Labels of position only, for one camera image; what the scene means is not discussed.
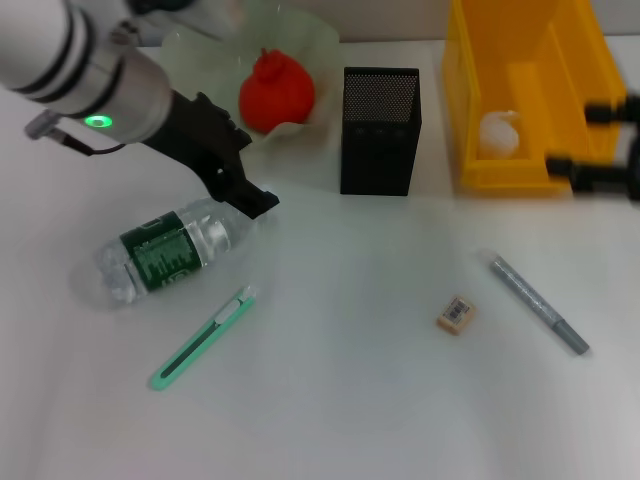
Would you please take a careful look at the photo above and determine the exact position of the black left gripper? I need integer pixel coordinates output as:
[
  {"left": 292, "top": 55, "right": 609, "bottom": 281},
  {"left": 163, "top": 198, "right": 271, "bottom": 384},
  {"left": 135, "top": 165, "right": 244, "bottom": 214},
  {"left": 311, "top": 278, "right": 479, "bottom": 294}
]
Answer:
[{"left": 144, "top": 89, "right": 280, "bottom": 220}]

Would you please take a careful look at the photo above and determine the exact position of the black mesh pen holder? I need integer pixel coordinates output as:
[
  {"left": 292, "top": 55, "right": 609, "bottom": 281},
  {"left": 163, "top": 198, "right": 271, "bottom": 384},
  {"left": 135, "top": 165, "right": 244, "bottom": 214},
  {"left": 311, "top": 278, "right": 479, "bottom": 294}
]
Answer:
[{"left": 339, "top": 66, "right": 424, "bottom": 196}]

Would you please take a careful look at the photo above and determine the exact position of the white paper ball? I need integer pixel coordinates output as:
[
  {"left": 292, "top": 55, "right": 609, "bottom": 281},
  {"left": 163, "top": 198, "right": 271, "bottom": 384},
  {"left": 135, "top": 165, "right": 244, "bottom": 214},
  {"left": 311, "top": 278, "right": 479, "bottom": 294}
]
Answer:
[{"left": 478, "top": 110, "right": 522, "bottom": 157}]

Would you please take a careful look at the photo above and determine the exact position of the green utility knife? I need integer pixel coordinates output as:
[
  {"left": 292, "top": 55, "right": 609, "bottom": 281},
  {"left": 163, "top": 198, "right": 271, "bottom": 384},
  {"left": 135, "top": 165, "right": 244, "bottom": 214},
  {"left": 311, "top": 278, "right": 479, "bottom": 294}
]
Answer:
[{"left": 148, "top": 285, "right": 259, "bottom": 393}]

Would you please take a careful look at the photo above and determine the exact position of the red-orange knitted fruit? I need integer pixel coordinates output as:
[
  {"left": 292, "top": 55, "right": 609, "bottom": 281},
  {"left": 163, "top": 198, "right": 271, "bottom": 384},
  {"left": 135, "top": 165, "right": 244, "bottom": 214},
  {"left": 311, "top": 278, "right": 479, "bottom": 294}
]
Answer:
[{"left": 238, "top": 48, "right": 317, "bottom": 134}]

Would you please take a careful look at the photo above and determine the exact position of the grey marker pen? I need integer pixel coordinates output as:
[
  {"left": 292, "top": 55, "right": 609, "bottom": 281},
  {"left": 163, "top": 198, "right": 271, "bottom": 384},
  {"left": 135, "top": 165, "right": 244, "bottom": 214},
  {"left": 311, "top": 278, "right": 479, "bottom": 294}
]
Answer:
[{"left": 487, "top": 251, "right": 591, "bottom": 357}]

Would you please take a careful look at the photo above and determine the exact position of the translucent green fruit bowl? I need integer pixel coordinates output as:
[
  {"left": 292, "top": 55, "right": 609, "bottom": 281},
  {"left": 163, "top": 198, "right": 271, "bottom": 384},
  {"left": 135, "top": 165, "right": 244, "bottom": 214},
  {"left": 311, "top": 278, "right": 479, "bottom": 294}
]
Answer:
[{"left": 159, "top": 9, "right": 341, "bottom": 157}]

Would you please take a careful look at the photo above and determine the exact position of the clear water bottle green label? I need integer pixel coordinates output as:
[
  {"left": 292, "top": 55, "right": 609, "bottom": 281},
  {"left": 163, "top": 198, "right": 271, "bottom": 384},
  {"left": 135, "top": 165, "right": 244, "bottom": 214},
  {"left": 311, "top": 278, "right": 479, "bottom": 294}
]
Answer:
[{"left": 94, "top": 187, "right": 275, "bottom": 309}]

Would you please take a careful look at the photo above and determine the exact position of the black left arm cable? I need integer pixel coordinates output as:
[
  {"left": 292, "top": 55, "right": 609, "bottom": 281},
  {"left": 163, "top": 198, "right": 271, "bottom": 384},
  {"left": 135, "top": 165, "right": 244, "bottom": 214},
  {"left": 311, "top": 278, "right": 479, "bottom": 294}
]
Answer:
[{"left": 24, "top": 109, "right": 129, "bottom": 157}]

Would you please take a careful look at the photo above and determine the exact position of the yellow plastic storage bin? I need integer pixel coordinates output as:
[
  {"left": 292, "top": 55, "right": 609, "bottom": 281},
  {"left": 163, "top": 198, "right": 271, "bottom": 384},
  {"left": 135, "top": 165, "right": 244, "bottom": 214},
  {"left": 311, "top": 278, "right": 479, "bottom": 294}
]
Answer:
[{"left": 440, "top": 0, "right": 629, "bottom": 195}]

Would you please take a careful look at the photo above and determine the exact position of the beige eraser with barcode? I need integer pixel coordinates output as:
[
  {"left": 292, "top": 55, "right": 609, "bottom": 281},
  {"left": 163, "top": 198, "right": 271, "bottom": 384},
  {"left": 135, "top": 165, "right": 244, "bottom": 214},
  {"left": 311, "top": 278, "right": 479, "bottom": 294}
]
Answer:
[{"left": 435, "top": 295, "right": 478, "bottom": 337}]

